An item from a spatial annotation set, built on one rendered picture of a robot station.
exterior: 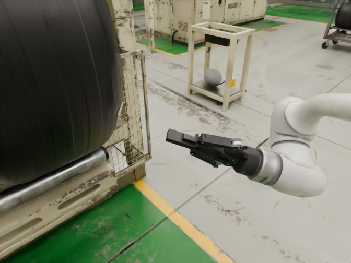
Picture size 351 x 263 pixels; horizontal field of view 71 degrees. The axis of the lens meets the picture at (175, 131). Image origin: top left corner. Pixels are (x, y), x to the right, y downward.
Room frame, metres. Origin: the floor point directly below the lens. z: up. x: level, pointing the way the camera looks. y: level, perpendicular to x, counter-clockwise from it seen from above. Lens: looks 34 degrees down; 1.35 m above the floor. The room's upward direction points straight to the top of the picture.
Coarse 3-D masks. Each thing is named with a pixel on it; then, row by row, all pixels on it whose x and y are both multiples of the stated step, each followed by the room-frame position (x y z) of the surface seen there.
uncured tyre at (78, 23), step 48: (0, 0) 0.36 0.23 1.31; (48, 0) 0.40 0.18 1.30; (96, 0) 0.46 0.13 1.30; (0, 48) 0.33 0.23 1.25; (48, 48) 0.37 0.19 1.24; (96, 48) 0.42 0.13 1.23; (0, 96) 0.31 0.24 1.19; (48, 96) 0.35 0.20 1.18; (96, 96) 0.40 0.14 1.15; (0, 144) 0.30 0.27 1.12; (48, 144) 0.35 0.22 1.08; (96, 144) 0.44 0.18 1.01
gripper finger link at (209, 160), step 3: (195, 147) 0.51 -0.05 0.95; (192, 153) 0.49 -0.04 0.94; (195, 153) 0.49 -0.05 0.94; (198, 153) 0.50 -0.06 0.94; (195, 156) 0.50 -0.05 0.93; (198, 156) 0.49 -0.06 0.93; (201, 156) 0.50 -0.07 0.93; (204, 156) 0.50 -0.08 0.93; (201, 159) 0.50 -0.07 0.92; (204, 159) 0.50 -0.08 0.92; (207, 159) 0.50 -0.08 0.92; (210, 159) 0.50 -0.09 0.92; (213, 159) 0.51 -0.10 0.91; (207, 162) 0.50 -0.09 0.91; (210, 162) 0.50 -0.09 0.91; (213, 162) 0.50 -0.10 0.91; (213, 165) 0.50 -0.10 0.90; (216, 165) 0.50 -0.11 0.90
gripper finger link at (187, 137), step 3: (183, 135) 0.49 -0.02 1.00; (186, 135) 0.49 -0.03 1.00; (189, 135) 0.49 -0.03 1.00; (204, 135) 0.49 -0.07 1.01; (183, 138) 0.48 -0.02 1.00; (186, 138) 0.48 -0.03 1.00; (189, 138) 0.48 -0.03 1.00; (192, 138) 0.49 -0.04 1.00; (195, 138) 0.49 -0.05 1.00; (198, 138) 0.48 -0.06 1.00; (204, 138) 0.48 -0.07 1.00; (186, 141) 0.48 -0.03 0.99; (189, 141) 0.48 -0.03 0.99; (192, 141) 0.48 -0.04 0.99; (195, 141) 0.48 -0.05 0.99; (198, 141) 0.48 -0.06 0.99
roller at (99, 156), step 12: (84, 156) 0.51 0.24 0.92; (96, 156) 0.52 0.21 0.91; (108, 156) 0.54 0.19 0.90; (60, 168) 0.46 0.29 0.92; (72, 168) 0.47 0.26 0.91; (84, 168) 0.49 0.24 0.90; (36, 180) 0.42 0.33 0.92; (48, 180) 0.43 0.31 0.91; (60, 180) 0.44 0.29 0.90; (0, 192) 0.39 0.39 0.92; (12, 192) 0.39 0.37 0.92; (24, 192) 0.39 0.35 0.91; (36, 192) 0.40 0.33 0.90; (0, 204) 0.36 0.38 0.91; (12, 204) 0.37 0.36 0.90
